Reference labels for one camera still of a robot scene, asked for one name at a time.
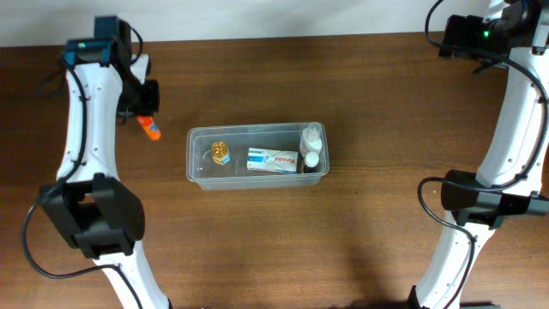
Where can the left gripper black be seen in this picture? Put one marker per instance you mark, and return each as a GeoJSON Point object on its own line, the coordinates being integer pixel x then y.
{"type": "Point", "coordinates": [146, 99]}

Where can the orange tablet tube white cap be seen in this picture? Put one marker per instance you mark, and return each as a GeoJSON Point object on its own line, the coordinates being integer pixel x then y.
{"type": "Point", "coordinates": [150, 127]}

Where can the small jar gold lid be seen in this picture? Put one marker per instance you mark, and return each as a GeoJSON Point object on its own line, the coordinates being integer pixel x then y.
{"type": "Point", "coordinates": [220, 153]}

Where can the white Panadol box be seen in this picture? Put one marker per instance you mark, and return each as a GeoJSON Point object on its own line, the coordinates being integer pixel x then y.
{"type": "Point", "coordinates": [274, 161]}

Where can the white spray bottle clear cap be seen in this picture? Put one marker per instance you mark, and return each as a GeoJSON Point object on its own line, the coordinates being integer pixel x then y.
{"type": "Point", "coordinates": [311, 139]}

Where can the dark bottle white cap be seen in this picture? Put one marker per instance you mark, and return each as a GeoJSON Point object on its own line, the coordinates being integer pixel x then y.
{"type": "Point", "coordinates": [310, 163]}

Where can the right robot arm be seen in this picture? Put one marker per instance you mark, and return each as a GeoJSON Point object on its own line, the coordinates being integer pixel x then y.
{"type": "Point", "coordinates": [511, 34]}

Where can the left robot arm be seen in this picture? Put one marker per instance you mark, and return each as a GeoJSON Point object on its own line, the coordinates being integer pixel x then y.
{"type": "Point", "coordinates": [88, 205]}

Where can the clear plastic container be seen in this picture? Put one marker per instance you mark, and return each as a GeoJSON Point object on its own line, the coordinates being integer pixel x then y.
{"type": "Point", "coordinates": [235, 175]}

